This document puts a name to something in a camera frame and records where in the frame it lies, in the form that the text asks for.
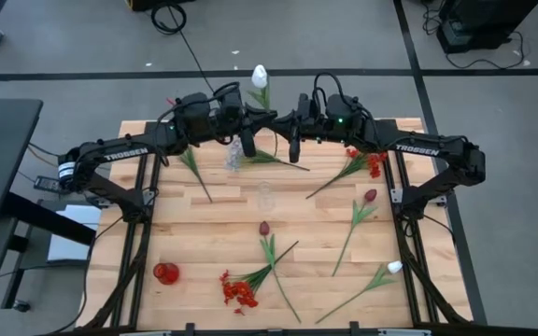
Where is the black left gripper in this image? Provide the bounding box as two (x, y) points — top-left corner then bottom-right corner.
(212, 87), (278, 141)

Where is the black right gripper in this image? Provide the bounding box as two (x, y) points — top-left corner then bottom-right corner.
(270, 92), (329, 141)

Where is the red artificial flower bunch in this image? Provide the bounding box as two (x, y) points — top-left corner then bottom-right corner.
(304, 147), (389, 201)
(219, 240), (301, 316)

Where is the dark red artificial tulip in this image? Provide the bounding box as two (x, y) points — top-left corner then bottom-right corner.
(332, 188), (378, 277)
(258, 220), (303, 325)

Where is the white artificial tulip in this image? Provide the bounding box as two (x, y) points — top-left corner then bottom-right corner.
(246, 63), (280, 159)
(315, 259), (404, 325)

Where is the red glass vase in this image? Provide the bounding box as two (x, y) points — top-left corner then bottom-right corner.
(152, 261), (181, 287)

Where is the clear glass vase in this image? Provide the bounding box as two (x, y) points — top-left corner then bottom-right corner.
(256, 180), (276, 212)

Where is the black equipment case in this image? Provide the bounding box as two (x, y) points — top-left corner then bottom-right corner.
(436, 0), (538, 55)

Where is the white flat board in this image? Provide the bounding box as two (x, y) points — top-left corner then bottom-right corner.
(46, 203), (103, 263)

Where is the black power adapter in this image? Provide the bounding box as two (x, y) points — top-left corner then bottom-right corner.
(33, 175), (64, 193)

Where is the coiled black floor cable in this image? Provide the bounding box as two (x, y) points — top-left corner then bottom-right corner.
(149, 2), (217, 94)

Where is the black aluminium table frame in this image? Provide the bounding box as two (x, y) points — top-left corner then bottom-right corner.
(81, 119), (474, 336)

